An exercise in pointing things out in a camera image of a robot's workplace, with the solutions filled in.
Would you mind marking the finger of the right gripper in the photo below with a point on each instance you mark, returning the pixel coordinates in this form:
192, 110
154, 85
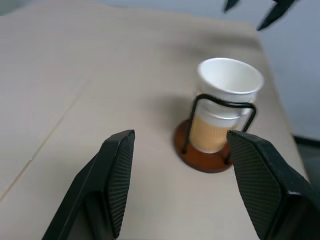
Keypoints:
277, 12
231, 3

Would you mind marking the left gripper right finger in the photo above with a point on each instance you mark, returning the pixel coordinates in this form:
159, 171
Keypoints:
260, 180

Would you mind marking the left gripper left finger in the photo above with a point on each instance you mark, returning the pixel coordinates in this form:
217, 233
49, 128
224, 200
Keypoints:
117, 175

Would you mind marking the white and orange paper cup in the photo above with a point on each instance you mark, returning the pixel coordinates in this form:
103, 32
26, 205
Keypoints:
222, 110
225, 75
207, 137

